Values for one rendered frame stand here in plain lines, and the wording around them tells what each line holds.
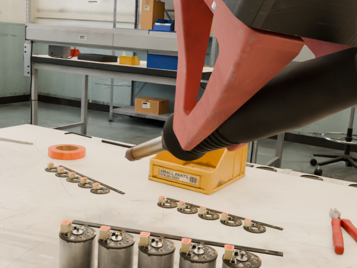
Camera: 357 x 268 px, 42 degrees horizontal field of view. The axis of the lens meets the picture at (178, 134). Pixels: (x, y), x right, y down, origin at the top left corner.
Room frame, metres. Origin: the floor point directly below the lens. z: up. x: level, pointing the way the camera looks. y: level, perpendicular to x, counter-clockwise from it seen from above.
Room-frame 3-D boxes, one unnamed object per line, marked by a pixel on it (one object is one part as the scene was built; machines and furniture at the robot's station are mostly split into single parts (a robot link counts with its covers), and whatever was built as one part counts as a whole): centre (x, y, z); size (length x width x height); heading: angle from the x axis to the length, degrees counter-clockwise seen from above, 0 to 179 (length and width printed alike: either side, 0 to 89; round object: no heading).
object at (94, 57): (3.36, 0.62, 0.77); 0.24 x 0.16 x 0.04; 59
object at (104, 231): (0.29, 0.04, 0.82); 0.01 x 0.01 x 0.01; 79
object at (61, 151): (0.73, 0.18, 0.76); 0.06 x 0.06 x 0.01
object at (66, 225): (0.30, 0.07, 0.82); 0.01 x 0.01 x 0.01; 79
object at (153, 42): (3.15, 0.56, 0.90); 1.30 x 0.06 x 0.12; 63
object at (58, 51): (3.51, 0.93, 0.80); 0.15 x 0.12 x 0.10; 173
